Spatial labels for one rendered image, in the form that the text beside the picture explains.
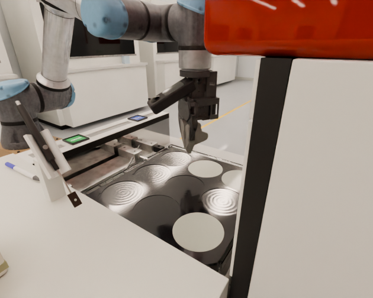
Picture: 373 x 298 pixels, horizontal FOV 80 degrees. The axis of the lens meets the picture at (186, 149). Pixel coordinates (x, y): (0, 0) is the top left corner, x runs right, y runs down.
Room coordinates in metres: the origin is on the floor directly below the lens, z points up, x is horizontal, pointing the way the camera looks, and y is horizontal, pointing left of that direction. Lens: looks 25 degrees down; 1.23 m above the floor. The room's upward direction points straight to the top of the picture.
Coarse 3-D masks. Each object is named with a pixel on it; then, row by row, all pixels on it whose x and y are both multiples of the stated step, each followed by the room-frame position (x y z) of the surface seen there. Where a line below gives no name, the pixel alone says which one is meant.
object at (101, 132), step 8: (144, 112) 0.93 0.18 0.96; (152, 112) 0.94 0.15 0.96; (160, 112) 0.93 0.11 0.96; (120, 120) 0.83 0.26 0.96; (128, 120) 0.83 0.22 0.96; (144, 120) 0.83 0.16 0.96; (96, 128) 0.74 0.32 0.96; (104, 128) 0.74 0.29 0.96; (112, 128) 0.75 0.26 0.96; (120, 128) 0.74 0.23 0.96; (88, 136) 0.67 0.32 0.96; (96, 136) 0.66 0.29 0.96; (104, 136) 0.66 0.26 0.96; (64, 144) 0.60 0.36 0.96; (80, 144) 0.60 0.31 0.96; (24, 152) 0.55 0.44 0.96; (32, 152) 0.55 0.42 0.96; (32, 160) 0.50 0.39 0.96
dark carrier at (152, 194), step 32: (160, 160) 0.61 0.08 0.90; (192, 160) 0.61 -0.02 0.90; (96, 192) 0.45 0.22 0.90; (128, 192) 0.45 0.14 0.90; (160, 192) 0.45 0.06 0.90; (192, 192) 0.45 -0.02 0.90; (224, 192) 0.45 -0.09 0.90; (160, 224) 0.34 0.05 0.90; (224, 224) 0.34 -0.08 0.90; (192, 256) 0.27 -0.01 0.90
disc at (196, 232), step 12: (192, 216) 0.36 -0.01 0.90; (204, 216) 0.36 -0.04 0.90; (180, 228) 0.33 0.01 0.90; (192, 228) 0.33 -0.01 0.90; (204, 228) 0.33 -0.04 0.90; (216, 228) 0.33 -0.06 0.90; (180, 240) 0.30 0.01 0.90; (192, 240) 0.30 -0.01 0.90; (204, 240) 0.30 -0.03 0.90; (216, 240) 0.30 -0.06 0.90
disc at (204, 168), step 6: (198, 162) 0.60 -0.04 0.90; (204, 162) 0.60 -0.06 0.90; (210, 162) 0.60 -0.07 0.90; (192, 168) 0.57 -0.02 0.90; (198, 168) 0.57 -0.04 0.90; (204, 168) 0.57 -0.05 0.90; (210, 168) 0.56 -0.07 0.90; (216, 168) 0.56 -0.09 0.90; (222, 168) 0.56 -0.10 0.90; (198, 174) 0.53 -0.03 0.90; (204, 174) 0.53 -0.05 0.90; (210, 174) 0.53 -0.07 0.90; (216, 174) 0.53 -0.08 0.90
